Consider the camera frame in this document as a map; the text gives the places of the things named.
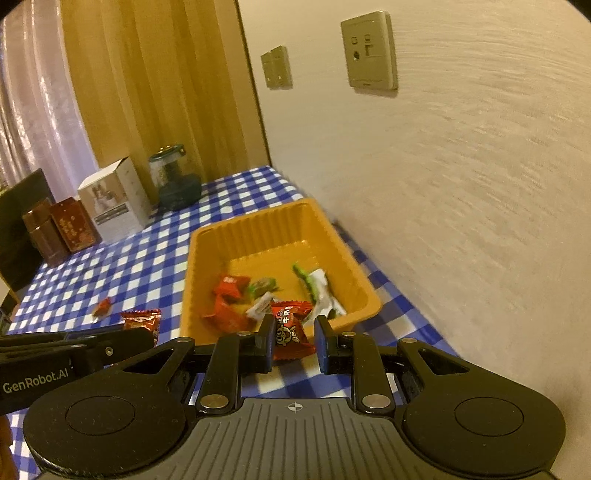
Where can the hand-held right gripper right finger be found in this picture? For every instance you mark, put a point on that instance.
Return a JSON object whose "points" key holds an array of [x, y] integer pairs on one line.
{"points": [[322, 346]]}

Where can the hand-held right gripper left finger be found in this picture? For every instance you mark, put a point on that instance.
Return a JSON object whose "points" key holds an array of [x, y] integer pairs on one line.
{"points": [[267, 344]]}

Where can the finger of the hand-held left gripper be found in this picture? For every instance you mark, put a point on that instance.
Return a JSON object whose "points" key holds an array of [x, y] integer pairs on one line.
{"points": [[37, 340], [120, 346]]}

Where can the red cartoon print snack packet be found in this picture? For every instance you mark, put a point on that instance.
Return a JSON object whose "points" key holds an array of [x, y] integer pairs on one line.
{"points": [[290, 330]]}

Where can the orange-brown snack packet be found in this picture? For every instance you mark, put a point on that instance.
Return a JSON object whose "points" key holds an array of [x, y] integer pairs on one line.
{"points": [[143, 322]]}

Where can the white snack packet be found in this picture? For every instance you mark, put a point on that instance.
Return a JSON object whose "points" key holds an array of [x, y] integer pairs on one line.
{"points": [[260, 307]]}

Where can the large red snack packet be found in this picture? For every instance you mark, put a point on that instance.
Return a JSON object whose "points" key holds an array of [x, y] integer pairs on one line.
{"points": [[226, 316]]}

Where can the large green snack packet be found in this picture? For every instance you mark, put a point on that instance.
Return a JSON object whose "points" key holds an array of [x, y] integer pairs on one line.
{"points": [[321, 288]]}

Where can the small green snack packet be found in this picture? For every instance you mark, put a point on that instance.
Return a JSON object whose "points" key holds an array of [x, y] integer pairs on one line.
{"points": [[262, 286]]}

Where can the orange plastic tray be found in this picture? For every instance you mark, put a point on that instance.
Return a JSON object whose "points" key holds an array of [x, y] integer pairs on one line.
{"points": [[277, 240]]}

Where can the small red snack packet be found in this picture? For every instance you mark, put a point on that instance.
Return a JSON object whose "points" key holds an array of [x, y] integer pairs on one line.
{"points": [[102, 308]]}

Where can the blue checked tablecloth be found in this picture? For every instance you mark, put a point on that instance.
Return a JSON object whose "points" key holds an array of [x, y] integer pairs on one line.
{"points": [[152, 258]]}

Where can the brown patterned box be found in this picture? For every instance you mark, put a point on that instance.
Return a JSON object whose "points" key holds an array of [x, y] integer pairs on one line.
{"points": [[46, 235], [76, 226]]}

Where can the dark flat panel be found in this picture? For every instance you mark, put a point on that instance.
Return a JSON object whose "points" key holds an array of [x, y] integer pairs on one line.
{"points": [[23, 226]]}

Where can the white printed carton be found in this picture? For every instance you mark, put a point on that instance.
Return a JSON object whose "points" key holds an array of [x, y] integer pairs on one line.
{"points": [[115, 203]]}

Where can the sheer pale curtain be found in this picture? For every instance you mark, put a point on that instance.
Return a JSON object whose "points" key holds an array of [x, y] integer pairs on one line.
{"points": [[41, 101]]}

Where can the golden curtain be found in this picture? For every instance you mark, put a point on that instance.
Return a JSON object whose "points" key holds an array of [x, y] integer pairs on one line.
{"points": [[161, 83]]}

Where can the beige wall switch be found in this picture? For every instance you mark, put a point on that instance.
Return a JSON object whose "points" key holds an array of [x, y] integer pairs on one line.
{"points": [[282, 67], [267, 71]]}

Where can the beige wall socket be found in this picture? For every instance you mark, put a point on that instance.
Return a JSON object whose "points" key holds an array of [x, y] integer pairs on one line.
{"points": [[369, 48]]}

